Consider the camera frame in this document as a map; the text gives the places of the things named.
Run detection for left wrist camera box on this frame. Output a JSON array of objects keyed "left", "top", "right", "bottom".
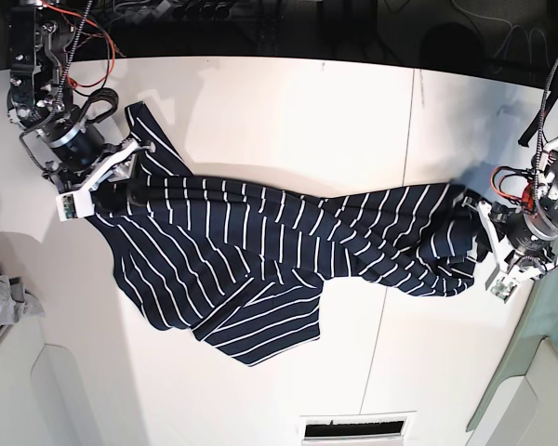
[{"left": 485, "top": 271, "right": 519, "bottom": 302}]

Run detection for grey dark clothes pile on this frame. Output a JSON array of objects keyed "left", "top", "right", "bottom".
[{"left": 0, "top": 271, "right": 45, "bottom": 334}]

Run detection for white cables in background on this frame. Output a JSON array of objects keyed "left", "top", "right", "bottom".
[{"left": 448, "top": 0, "right": 554, "bottom": 75}]

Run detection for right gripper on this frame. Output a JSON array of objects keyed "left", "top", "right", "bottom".
[{"left": 37, "top": 125, "right": 156, "bottom": 215}]

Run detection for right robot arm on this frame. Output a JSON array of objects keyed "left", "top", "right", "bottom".
[{"left": 7, "top": 1, "right": 155, "bottom": 221}]

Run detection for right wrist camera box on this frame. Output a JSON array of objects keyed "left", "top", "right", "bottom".
[{"left": 56, "top": 189, "right": 95, "bottom": 222}]

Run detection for table cable slot opening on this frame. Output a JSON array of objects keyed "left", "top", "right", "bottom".
[{"left": 299, "top": 412, "right": 416, "bottom": 446}]

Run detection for navy white striped t-shirt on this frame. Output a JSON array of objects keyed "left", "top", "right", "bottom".
[{"left": 90, "top": 103, "right": 476, "bottom": 366}]

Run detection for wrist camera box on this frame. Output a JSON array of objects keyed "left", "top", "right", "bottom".
[
  {"left": 56, "top": 189, "right": 95, "bottom": 222},
  {"left": 485, "top": 271, "right": 519, "bottom": 302}
]

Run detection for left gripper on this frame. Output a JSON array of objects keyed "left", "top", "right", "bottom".
[{"left": 462, "top": 194, "right": 558, "bottom": 282}]

